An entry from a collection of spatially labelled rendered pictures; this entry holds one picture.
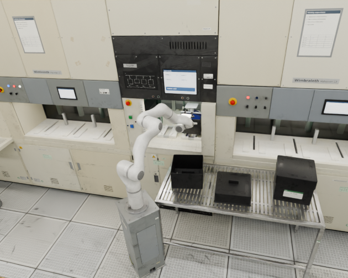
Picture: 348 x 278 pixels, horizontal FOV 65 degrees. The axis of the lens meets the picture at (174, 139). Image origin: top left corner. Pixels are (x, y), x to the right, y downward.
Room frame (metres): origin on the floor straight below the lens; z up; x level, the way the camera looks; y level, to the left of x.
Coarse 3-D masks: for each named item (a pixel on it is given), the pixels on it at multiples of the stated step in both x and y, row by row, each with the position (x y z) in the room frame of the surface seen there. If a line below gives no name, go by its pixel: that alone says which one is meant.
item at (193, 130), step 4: (188, 104) 2.52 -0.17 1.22; (192, 104) 2.51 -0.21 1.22; (196, 104) 2.50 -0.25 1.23; (192, 108) 2.47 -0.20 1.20; (188, 112) 2.50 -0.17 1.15; (192, 112) 2.47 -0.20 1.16; (196, 112) 2.48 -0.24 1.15; (192, 120) 2.39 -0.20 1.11; (196, 120) 2.38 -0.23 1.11; (200, 120) 2.37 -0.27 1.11; (196, 124) 2.38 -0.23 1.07; (200, 124) 2.37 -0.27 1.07; (192, 128) 2.40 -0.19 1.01; (196, 128) 2.38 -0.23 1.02; (200, 128) 2.37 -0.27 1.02; (184, 132) 2.43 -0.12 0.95; (188, 132) 2.42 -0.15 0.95; (192, 132) 2.40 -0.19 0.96; (196, 132) 2.39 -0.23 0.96; (200, 132) 2.37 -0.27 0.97; (196, 136) 2.39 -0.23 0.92
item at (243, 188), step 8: (224, 176) 1.80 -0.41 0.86; (232, 176) 1.80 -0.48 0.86; (240, 176) 1.79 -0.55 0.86; (248, 176) 1.78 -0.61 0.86; (216, 184) 1.71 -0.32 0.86; (224, 184) 1.70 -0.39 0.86; (232, 184) 1.69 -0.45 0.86; (240, 184) 1.69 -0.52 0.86; (248, 184) 1.68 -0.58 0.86; (216, 192) 1.62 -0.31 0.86; (224, 192) 1.61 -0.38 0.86; (232, 192) 1.60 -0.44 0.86; (240, 192) 1.60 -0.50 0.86; (248, 192) 1.59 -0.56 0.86; (216, 200) 1.60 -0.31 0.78; (224, 200) 1.59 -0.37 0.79; (232, 200) 1.57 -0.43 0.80; (240, 200) 1.56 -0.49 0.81; (248, 200) 1.54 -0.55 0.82
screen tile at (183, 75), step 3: (183, 75) 2.21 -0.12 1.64; (186, 75) 2.21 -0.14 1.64; (189, 75) 2.20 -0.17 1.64; (183, 78) 2.21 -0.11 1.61; (186, 78) 2.21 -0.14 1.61; (189, 78) 2.20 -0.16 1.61; (192, 78) 2.19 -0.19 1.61; (183, 81) 2.21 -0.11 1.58; (192, 81) 2.19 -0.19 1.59; (183, 84) 2.21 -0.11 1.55; (186, 84) 2.21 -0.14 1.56; (189, 84) 2.20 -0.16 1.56; (192, 84) 2.19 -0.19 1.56
